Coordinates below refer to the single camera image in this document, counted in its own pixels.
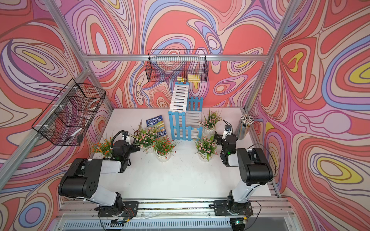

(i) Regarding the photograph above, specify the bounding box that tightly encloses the pink flower potted plant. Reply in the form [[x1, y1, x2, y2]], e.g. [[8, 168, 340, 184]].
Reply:
[[195, 136, 218, 162], [199, 110, 223, 139], [133, 125, 160, 154]]

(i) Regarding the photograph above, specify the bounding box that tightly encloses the blue white wooden rack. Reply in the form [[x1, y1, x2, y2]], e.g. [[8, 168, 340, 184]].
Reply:
[[168, 83, 203, 141]]

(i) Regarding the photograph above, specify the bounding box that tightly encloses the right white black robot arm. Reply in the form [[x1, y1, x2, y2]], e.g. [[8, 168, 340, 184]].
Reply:
[[212, 134, 274, 217]]

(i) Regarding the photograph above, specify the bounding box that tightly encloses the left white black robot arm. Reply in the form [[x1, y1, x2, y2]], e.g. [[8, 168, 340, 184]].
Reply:
[[58, 131, 140, 219]]

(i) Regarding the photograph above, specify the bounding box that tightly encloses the orange flower potted plant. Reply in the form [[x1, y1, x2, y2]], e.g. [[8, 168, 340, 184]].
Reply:
[[92, 137, 113, 158]]

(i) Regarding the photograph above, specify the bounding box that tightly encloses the red flower potted plant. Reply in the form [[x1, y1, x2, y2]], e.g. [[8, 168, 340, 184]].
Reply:
[[153, 136, 178, 163]]

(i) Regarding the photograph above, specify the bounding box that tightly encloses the blue treehouse book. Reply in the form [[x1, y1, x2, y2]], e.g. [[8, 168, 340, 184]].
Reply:
[[146, 115, 167, 137]]

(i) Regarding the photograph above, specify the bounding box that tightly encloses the pencil holder cup with pencils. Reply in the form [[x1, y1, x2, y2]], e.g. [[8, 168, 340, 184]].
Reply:
[[236, 114, 254, 140]]

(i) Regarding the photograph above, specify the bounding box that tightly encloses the white marker in basket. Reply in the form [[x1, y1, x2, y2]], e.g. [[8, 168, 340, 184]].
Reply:
[[64, 128, 82, 142]]

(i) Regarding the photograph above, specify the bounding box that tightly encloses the yellow sponge in basket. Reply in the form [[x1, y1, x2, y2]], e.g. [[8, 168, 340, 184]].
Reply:
[[187, 74, 201, 83]]

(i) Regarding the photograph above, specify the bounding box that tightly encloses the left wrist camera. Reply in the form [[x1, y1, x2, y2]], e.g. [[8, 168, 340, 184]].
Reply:
[[122, 131, 131, 144]]

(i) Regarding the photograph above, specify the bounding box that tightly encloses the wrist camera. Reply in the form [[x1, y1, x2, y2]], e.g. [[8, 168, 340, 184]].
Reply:
[[122, 131, 131, 144], [222, 124, 233, 140]]

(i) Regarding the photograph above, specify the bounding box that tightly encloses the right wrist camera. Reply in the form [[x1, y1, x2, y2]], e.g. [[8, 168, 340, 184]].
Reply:
[[222, 124, 233, 140]]

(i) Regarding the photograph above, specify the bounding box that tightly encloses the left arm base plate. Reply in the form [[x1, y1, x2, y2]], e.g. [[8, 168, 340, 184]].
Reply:
[[95, 201, 139, 218]]

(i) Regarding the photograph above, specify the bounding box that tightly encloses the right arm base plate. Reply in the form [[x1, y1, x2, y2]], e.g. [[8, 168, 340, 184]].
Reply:
[[213, 200, 253, 217]]

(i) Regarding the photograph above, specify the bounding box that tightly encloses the black wire basket left wall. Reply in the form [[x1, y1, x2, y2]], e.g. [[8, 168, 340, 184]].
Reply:
[[31, 80, 106, 146]]

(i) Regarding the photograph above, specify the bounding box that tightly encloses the black wire basket wall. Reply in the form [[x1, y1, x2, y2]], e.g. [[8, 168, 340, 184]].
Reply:
[[31, 80, 106, 146], [145, 48, 209, 83]]

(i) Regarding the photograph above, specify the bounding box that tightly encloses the black wire basket back wall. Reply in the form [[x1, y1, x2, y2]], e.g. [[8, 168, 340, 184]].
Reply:
[[145, 48, 209, 83]]

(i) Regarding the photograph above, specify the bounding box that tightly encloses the aluminium front rail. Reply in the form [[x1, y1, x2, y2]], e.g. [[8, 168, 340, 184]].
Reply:
[[49, 197, 303, 231]]

